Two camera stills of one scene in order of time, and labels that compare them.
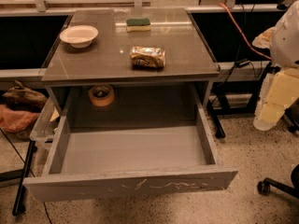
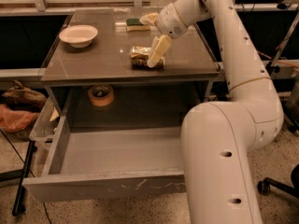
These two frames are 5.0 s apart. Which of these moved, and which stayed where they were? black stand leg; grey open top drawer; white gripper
Moved: white gripper
Stayed: black stand leg; grey open top drawer
